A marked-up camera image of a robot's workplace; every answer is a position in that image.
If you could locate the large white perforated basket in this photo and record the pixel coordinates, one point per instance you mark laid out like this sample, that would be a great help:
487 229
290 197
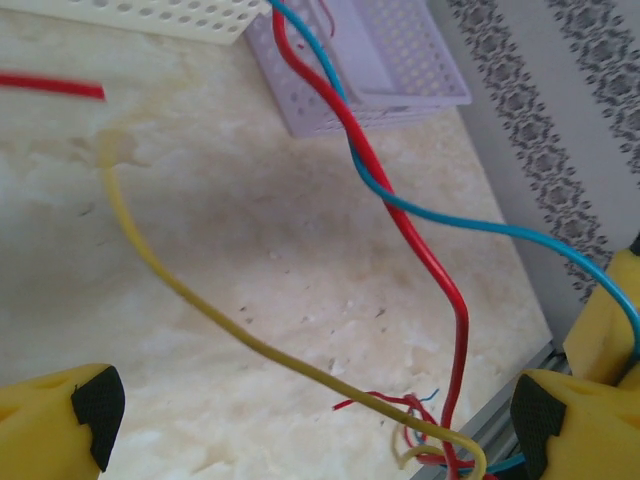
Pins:
200 20

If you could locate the right aluminium side rail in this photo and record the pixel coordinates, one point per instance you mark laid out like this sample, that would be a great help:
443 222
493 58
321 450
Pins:
500 415

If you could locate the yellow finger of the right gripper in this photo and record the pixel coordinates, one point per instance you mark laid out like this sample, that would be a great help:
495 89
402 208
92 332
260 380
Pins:
600 340

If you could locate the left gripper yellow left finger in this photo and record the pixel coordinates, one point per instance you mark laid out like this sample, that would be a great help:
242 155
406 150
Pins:
40 430

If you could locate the purple perforated basket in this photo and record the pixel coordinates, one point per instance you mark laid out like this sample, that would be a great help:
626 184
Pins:
415 60

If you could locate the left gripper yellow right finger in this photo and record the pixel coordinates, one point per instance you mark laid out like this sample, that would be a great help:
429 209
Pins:
590 435

